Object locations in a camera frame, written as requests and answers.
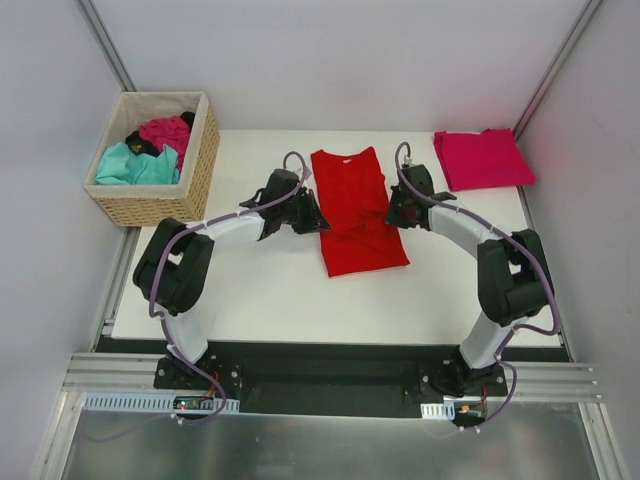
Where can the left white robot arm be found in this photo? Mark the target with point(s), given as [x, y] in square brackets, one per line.
[173, 269]

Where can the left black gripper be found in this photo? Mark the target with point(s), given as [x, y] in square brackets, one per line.
[307, 213]

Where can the magenta t shirt in basket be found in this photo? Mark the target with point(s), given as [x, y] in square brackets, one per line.
[173, 132]

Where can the teal t shirt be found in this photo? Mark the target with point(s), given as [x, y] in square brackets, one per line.
[119, 166]

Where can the woven wicker basket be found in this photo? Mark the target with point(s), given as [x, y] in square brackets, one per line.
[147, 205]

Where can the black t shirt in basket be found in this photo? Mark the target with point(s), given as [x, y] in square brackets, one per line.
[138, 146]

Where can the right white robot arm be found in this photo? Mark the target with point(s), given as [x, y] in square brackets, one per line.
[512, 282]

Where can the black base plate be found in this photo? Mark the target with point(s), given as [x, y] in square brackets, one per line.
[345, 380]

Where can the right grey cable duct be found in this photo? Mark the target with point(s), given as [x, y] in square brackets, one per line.
[444, 411]

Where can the magenta t shirt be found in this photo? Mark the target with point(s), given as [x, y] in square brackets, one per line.
[484, 160]
[173, 132]

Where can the left grey cable duct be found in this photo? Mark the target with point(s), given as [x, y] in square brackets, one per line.
[158, 403]

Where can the red t shirt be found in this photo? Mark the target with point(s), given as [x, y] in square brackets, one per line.
[353, 199]

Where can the grey cable duct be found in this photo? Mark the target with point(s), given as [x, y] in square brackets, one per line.
[158, 403]
[444, 411]

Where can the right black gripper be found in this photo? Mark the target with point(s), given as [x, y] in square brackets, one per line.
[400, 211]

